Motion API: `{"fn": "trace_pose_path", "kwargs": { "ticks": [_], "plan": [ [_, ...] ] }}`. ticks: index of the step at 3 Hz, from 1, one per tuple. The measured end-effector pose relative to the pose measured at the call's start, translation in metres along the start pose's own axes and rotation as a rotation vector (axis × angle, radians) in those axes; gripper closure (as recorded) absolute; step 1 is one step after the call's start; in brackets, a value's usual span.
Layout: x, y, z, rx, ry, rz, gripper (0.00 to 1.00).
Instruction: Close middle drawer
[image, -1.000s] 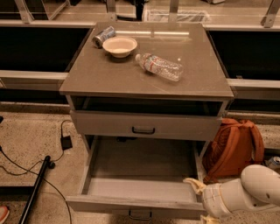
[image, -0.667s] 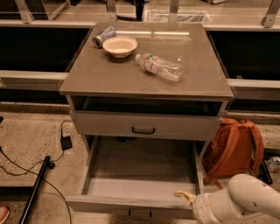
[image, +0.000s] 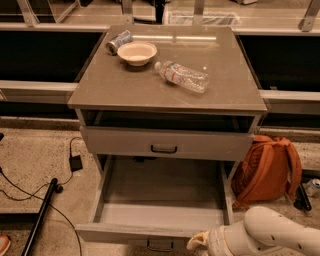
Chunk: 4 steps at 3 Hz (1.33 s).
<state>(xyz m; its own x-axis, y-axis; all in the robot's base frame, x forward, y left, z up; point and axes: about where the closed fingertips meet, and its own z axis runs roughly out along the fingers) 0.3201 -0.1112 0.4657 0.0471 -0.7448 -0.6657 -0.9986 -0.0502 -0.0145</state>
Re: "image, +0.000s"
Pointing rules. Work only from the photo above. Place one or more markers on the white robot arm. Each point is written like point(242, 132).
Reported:
point(261, 231)

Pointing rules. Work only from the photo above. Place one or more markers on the clear plastic water bottle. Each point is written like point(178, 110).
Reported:
point(182, 76)

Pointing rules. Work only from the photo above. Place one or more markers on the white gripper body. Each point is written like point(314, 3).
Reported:
point(216, 240)

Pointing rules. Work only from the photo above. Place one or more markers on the orange backpack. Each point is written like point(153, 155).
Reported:
point(272, 168)

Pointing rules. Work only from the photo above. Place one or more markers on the black object beside backpack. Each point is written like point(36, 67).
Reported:
point(302, 201)

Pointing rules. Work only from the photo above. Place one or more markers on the black pole on floor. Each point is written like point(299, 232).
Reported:
point(39, 218)

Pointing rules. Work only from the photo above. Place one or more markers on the grey drawer cabinet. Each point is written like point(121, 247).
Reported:
point(114, 94)

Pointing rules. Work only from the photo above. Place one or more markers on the white paper bowl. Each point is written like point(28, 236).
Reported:
point(137, 53)

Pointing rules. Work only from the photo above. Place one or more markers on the grey drawer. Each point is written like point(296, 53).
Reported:
point(158, 204)
point(223, 146)

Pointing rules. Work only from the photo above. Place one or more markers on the black power adapter with cable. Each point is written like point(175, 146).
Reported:
point(75, 164)

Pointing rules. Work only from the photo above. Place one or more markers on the red white shoe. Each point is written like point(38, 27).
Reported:
point(5, 243)

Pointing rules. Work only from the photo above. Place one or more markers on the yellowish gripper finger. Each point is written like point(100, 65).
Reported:
point(197, 240)

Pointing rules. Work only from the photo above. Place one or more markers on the silver blue soda can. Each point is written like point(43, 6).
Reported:
point(119, 40)

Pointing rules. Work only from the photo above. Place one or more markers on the soda can on floor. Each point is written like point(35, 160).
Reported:
point(312, 187)

